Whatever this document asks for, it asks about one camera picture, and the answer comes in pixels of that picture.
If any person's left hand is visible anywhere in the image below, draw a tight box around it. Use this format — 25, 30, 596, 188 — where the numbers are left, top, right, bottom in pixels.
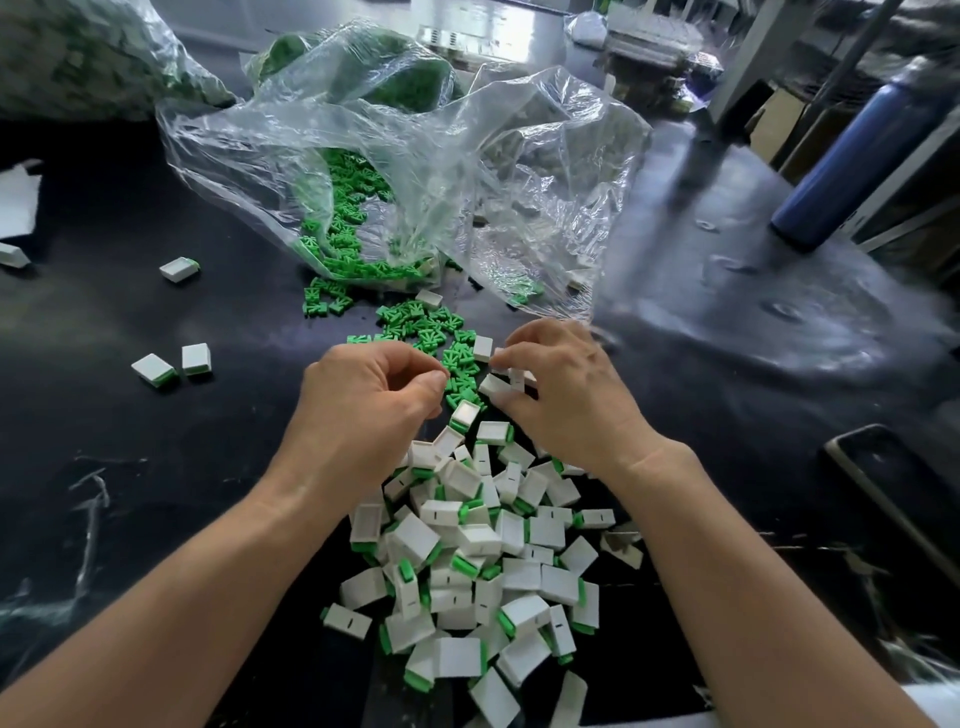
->
267, 342, 452, 519

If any grey machine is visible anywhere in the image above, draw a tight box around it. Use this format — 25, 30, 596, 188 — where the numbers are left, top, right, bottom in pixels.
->
592, 0, 725, 110

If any white paper sheet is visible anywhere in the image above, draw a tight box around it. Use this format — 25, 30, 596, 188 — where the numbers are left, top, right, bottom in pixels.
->
0, 160, 45, 242

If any blue cylinder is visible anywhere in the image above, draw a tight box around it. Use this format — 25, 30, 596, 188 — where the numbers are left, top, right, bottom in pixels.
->
769, 60, 960, 252

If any black smartphone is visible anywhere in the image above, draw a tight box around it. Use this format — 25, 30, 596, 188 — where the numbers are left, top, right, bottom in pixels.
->
825, 424, 960, 587

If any brown cardboard box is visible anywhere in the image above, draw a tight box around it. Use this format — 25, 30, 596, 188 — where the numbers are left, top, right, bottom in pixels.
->
747, 90, 815, 170

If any plastic bag full of green pieces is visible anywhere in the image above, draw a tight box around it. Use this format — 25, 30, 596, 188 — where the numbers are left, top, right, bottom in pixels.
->
247, 27, 459, 119

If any empty white shell right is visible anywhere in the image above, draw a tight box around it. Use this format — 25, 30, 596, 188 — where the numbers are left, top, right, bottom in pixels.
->
600, 525, 645, 572

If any large bag of assembled pieces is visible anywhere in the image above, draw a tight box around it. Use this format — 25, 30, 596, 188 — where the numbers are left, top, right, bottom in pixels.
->
0, 0, 239, 125

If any heap of white caps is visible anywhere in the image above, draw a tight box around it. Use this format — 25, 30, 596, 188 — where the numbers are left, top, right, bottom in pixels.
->
417, 285, 534, 404

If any pile of green clips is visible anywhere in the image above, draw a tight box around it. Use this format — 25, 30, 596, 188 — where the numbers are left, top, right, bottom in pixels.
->
295, 147, 545, 410

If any person's left forearm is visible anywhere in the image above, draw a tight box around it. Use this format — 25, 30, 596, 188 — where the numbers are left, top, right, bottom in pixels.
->
0, 472, 344, 728

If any white metal frame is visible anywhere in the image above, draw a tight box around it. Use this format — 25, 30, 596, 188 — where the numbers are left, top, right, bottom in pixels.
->
708, 0, 960, 159

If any white component box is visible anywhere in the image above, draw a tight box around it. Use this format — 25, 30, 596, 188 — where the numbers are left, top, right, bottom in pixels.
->
417, 18, 519, 62

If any clear plastic bag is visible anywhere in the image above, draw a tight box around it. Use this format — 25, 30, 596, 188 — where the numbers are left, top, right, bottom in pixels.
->
156, 22, 654, 324

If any pile of assembled white-green pieces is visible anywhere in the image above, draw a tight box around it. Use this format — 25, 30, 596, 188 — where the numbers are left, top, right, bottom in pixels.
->
345, 397, 618, 728

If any person's right hand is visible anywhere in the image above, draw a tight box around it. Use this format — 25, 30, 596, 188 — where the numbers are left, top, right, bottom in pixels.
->
487, 316, 669, 482

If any person's right forearm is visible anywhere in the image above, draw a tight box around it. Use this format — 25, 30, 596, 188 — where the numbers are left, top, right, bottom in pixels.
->
612, 442, 935, 728

